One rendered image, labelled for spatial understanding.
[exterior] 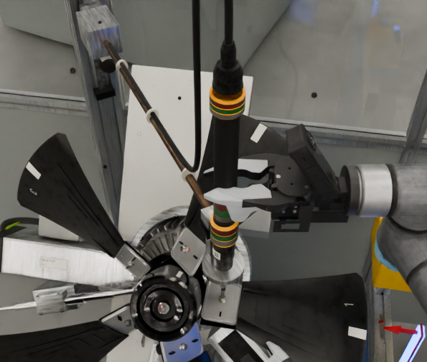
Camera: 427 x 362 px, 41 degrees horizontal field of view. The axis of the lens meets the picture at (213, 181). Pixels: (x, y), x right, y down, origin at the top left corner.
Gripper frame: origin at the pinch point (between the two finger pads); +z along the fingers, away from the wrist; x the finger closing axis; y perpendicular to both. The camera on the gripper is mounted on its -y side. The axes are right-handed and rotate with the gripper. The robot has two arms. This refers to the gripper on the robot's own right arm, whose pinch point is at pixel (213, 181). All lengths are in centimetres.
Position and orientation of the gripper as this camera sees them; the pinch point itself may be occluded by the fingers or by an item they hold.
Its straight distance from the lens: 79.7
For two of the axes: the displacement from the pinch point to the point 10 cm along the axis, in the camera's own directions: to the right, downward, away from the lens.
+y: 0.0, 6.8, 7.3
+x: -0.1, -7.3, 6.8
